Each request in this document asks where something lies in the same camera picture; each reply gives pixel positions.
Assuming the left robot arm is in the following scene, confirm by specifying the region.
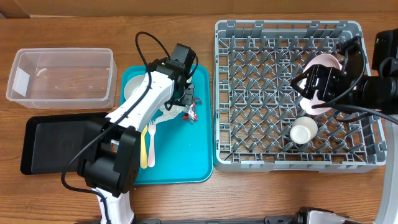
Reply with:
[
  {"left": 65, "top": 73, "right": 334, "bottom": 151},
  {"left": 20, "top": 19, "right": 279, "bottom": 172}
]
[{"left": 77, "top": 44, "right": 197, "bottom": 223}]

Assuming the teal serving tray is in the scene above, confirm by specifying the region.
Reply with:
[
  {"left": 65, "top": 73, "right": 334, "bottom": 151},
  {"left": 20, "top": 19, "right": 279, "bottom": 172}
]
[{"left": 134, "top": 65, "right": 213, "bottom": 185}]

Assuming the black tray bin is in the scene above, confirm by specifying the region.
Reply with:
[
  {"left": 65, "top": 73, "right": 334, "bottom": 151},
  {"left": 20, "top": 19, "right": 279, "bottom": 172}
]
[{"left": 20, "top": 112, "right": 106, "bottom": 175}]

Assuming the grey bowl with rice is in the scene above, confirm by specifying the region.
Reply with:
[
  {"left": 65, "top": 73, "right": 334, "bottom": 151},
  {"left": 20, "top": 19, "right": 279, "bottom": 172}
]
[{"left": 123, "top": 75, "right": 145, "bottom": 100}]

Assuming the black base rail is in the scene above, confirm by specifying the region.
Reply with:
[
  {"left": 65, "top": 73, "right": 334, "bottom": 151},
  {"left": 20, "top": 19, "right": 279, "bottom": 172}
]
[{"left": 74, "top": 207, "right": 361, "bottom": 224}]

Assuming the clear plastic bin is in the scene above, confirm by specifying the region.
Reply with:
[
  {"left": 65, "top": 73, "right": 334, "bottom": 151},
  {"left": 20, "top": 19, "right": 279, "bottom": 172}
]
[{"left": 6, "top": 48, "right": 118, "bottom": 110}]

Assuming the white plastic fork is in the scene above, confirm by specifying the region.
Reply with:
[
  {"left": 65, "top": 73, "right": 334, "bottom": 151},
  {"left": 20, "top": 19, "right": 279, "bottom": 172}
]
[{"left": 148, "top": 120, "right": 156, "bottom": 167}]

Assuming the white cup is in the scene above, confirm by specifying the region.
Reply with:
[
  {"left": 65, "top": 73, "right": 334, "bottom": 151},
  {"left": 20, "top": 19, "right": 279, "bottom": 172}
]
[{"left": 290, "top": 116, "right": 318, "bottom": 144}]

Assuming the grey dishwasher rack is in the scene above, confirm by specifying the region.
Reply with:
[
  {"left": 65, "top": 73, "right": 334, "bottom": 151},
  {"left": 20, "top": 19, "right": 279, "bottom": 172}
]
[{"left": 213, "top": 20, "right": 386, "bottom": 173}]

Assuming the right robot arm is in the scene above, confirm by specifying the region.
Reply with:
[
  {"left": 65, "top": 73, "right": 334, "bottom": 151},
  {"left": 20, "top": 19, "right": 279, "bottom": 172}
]
[{"left": 290, "top": 29, "right": 397, "bottom": 223}]

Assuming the white napkin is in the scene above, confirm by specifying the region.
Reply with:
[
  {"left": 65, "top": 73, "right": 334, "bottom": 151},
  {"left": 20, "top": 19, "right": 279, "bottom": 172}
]
[{"left": 154, "top": 105, "right": 185, "bottom": 124}]

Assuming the red silver foil wrapper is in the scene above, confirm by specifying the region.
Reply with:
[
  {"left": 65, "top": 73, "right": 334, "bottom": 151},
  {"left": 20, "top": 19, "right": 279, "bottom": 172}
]
[{"left": 182, "top": 98, "right": 202, "bottom": 124}]

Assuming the yellow plastic spoon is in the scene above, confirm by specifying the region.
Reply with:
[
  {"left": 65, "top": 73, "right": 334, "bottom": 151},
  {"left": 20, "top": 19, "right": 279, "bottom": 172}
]
[{"left": 140, "top": 126, "right": 148, "bottom": 169}]

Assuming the white round plate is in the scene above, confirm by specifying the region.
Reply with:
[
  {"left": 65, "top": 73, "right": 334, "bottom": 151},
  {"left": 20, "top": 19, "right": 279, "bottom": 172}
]
[{"left": 299, "top": 54, "right": 342, "bottom": 116}]

